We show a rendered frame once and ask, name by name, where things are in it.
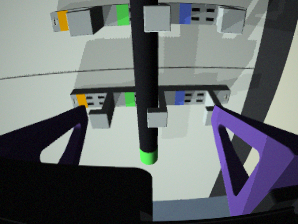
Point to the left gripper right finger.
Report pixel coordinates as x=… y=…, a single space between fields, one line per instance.
x=278 y=163

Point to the black bar with green end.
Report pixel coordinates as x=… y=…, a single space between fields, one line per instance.
x=145 y=60

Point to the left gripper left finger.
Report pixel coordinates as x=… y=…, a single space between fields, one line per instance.
x=28 y=142

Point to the light grey panel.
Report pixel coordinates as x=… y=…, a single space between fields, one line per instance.
x=40 y=68

